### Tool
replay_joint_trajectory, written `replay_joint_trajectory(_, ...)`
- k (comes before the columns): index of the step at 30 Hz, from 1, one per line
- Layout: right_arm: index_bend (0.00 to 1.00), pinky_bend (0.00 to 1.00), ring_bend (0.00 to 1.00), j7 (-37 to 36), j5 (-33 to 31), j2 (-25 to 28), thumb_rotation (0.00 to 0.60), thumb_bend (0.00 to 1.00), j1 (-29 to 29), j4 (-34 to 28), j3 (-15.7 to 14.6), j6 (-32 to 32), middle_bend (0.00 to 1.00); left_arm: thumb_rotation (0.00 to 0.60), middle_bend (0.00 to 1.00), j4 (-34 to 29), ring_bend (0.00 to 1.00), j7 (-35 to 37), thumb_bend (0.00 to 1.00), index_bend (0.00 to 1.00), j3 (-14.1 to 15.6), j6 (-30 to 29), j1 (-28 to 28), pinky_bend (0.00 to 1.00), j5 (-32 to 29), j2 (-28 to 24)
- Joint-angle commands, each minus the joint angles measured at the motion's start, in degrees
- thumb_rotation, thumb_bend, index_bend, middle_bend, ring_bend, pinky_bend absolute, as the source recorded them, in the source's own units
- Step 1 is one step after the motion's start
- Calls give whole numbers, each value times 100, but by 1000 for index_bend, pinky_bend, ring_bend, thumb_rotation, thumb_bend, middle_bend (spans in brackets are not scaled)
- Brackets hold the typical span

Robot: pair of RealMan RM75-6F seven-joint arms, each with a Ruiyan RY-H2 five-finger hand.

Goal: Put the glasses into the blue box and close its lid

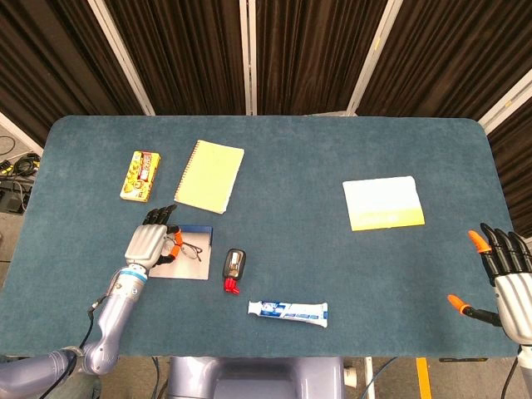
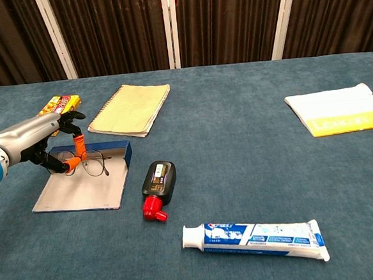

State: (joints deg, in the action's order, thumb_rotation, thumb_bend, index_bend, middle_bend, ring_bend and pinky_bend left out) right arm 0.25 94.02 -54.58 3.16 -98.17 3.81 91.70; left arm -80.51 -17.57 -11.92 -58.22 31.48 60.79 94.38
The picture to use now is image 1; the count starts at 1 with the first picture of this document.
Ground black floor box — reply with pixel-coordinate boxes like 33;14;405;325
0;185;31;214

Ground yellow floor tape strip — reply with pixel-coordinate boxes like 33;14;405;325
416;357;431;399

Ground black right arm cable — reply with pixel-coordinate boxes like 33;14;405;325
500;352;521;399

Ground blue-edged white box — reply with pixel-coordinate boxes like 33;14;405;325
148;224;214;281

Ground white partition frame post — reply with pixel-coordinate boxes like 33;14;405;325
87;0;155;116
239;0;259;116
346;0;401;117
477;69;532;134
0;110;45;157

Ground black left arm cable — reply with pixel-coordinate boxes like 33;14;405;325
39;295;110;399

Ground yellow snack box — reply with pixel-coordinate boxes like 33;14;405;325
119;150;162;204

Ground black yellow floor cable bundle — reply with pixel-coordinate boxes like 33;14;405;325
0;151;42;180

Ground blue felt table cover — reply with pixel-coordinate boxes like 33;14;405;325
0;115;520;358

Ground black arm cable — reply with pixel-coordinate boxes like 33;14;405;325
39;295;110;399
500;352;521;399

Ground dark brown pleated curtain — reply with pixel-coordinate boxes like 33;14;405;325
485;93;532;240
0;0;145;146
255;0;390;116
103;0;250;116
357;0;532;121

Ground lavender robot torso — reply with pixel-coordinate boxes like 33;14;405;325
165;356;346;399

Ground white table leg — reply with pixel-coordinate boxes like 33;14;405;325
363;356;376;399

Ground yellow spiral notebook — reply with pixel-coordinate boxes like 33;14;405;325
173;139;245;215

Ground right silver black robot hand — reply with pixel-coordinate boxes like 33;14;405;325
446;223;532;346

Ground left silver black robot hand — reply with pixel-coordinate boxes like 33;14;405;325
124;204;184;269

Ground white blue toothpaste tube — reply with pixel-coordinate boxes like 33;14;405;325
248;299;329;329

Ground black-rimmed eyeglasses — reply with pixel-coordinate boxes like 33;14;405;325
165;243;204;263

